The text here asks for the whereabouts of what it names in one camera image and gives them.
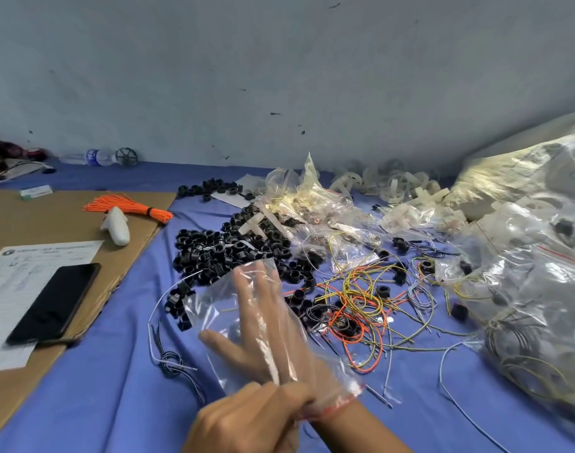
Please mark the white paper sheet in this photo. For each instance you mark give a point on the white paper sheet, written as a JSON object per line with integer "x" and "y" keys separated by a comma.
{"x": 9, "y": 278}

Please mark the heap of plastic bags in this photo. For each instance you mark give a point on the heap of plastic bags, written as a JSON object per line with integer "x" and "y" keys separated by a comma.
{"x": 311, "y": 207}

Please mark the clear plastic water bottle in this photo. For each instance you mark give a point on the clear plastic water bottle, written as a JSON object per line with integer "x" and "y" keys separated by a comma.
{"x": 89, "y": 157}

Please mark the blue cloth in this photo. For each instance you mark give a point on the blue cloth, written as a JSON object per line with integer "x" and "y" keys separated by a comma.
{"x": 98, "y": 391}

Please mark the orange tie bundle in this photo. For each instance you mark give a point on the orange tie bundle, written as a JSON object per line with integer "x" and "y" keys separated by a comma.
{"x": 127, "y": 205}

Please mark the white paper slip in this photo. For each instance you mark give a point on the white paper slip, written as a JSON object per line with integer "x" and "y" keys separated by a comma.
{"x": 233, "y": 200}

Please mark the pile of black plastic rings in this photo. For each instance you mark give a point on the pile of black plastic rings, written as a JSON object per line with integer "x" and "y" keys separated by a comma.
{"x": 221, "y": 250}

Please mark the black round wheel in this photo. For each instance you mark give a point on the black round wheel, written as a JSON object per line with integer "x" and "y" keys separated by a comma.
{"x": 127, "y": 157}

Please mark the brown cardboard sheet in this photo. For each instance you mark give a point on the brown cardboard sheet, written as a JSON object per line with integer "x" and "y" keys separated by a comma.
{"x": 51, "y": 217}

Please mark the pile of white plastic wheels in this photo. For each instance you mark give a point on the pile of white plastic wheels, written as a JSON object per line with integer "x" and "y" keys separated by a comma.
{"x": 410, "y": 193}

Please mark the black smartphone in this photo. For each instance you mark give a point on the black smartphone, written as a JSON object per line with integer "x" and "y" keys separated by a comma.
{"x": 53, "y": 304}

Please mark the pile of large plastic bags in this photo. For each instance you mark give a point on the pile of large plastic bags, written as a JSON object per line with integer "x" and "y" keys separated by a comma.
{"x": 533, "y": 259}

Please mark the person's left hand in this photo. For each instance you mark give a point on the person's left hand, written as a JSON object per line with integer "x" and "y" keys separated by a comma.
{"x": 245, "y": 420}

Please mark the clear zip plastic bag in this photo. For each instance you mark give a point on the clear zip plastic bag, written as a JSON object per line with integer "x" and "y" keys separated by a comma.
{"x": 212, "y": 306}

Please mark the person's right hand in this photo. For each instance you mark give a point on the person's right hand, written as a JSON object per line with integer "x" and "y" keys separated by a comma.
{"x": 278, "y": 344}

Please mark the white handheld device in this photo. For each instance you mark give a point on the white handheld device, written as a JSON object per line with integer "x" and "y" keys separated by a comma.
{"x": 115, "y": 226}

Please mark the small white label card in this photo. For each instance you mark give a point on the small white label card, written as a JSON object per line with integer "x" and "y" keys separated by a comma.
{"x": 36, "y": 192}

